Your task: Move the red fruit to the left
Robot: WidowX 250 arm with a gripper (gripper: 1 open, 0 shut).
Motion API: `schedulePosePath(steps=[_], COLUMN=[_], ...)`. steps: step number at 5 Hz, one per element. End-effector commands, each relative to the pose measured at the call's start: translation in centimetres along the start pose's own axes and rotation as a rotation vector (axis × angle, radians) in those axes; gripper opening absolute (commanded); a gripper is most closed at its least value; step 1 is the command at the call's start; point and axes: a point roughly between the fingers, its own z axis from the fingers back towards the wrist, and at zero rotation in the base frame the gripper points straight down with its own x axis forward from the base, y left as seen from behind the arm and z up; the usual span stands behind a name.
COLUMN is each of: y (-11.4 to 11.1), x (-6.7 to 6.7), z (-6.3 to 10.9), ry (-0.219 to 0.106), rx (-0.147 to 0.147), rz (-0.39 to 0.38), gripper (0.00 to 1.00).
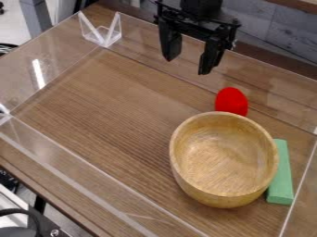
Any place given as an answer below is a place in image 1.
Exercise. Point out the green rectangular block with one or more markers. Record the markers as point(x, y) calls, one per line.
point(280, 191)

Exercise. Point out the black metal bracket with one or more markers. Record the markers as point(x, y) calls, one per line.
point(50, 228)

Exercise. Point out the clear acrylic corner bracket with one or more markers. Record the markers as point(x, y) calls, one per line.
point(105, 36)

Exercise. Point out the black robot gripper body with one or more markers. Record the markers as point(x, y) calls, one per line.
point(200, 19)

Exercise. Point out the clear acrylic tray wall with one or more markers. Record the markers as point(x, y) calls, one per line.
point(91, 114)

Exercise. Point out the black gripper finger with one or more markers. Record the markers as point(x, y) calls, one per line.
point(170, 40)
point(212, 56)

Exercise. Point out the red felt strawberry toy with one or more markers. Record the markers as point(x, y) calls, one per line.
point(231, 100)

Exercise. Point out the wooden bowl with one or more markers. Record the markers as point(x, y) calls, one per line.
point(224, 159)

